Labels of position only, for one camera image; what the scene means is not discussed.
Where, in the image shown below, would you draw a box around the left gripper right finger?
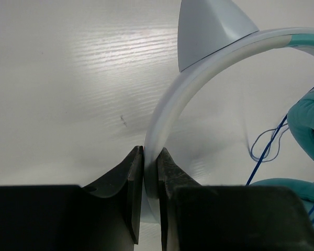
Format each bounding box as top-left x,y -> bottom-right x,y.
156,149 -> 314,250

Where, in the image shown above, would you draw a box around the teal cat-ear headphones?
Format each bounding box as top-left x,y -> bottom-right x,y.
141,1 -> 314,223

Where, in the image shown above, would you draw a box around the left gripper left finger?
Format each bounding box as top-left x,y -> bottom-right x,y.
0,146 -> 144,250

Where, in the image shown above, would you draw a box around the blue headphone cable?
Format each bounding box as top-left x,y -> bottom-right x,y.
244,78 -> 314,224

